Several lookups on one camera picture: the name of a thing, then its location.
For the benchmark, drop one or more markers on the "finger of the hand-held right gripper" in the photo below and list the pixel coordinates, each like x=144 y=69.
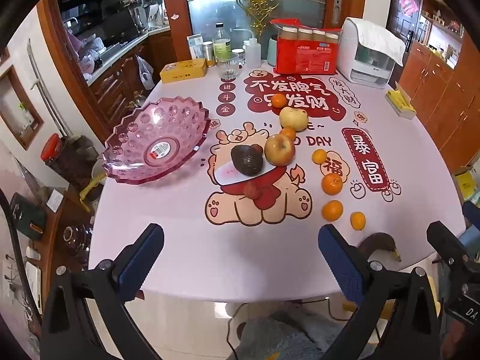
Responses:
x=448 y=245
x=471 y=210

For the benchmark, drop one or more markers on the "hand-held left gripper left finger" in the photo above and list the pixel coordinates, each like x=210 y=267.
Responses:
x=144 y=255

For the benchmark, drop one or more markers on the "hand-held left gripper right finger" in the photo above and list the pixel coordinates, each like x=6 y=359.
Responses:
x=339 y=258

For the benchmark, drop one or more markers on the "small orange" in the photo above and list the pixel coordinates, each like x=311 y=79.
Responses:
x=278 y=100
x=288 y=132
x=332 y=210
x=319 y=156
x=357 y=220

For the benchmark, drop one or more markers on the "large orange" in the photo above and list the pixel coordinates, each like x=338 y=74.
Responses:
x=332 y=183

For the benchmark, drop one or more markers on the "yellow-red apple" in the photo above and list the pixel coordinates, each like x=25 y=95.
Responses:
x=279 y=150

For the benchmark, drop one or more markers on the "pink plastic fruit bowl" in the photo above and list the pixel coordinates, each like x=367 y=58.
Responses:
x=157 y=131

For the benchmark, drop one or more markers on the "dark avocado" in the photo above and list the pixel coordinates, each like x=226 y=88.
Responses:
x=245 y=159

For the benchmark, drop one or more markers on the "overripe dark banana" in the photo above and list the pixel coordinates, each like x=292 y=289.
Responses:
x=377 y=245

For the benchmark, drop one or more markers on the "blue fluffy rug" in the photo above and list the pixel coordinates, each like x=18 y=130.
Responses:
x=285 y=337

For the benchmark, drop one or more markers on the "small red fruit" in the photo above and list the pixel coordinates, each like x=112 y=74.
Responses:
x=251 y=189

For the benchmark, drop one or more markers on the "wooden sideboard cabinets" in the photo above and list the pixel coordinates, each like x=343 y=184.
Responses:
x=442 y=101

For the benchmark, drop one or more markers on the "dark green pouch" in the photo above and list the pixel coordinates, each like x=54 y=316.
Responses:
x=28 y=217

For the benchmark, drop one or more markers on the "small yellow box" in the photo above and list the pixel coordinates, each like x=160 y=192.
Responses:
x=401 y=103

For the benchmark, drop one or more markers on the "red-lidded glass jar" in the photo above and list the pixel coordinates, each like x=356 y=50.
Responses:
x=56 y=157

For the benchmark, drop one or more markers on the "yellow pear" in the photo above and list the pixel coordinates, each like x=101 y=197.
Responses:
x=293 y=118

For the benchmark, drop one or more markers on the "cooking oil bottle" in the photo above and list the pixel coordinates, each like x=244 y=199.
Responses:
x=137 y=100

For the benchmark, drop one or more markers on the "wooden kitchen cabinets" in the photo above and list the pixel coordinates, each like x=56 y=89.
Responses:
x=116 y=86

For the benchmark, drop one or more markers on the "white countertop appliance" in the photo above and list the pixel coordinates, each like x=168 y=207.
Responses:
x=369 y=71

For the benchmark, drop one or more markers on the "white plastic bag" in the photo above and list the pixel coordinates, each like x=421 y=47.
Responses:
x=144 y=73

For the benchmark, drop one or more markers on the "yellow tin box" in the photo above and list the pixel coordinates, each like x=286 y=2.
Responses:
x=183 y=72

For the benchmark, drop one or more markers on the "white towel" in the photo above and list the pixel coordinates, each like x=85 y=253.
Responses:
x=378 y=35

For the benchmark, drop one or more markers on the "white refrigerator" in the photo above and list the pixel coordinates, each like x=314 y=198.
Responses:
x=41 y=82

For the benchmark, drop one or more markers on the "red pack of bottles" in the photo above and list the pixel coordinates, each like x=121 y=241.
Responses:
x=305 y=56

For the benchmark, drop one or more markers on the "clear drinking glass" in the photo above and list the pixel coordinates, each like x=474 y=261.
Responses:
x=228 y=67

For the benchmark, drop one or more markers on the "metal can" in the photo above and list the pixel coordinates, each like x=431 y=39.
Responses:
x=208 y=54

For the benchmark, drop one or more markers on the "blue and white carton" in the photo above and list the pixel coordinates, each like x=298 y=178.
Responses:
x=194 y=45

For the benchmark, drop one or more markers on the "small clear jar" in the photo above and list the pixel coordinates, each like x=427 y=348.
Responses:
x=238 y=58

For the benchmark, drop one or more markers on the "teal canister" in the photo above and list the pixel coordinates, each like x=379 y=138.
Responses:
x=272 y=50

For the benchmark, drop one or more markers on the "white squeeze bottle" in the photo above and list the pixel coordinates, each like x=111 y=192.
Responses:
x=253 y=54

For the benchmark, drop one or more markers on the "glass bottle with green label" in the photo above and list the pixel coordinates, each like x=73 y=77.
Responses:
x=221 y=43

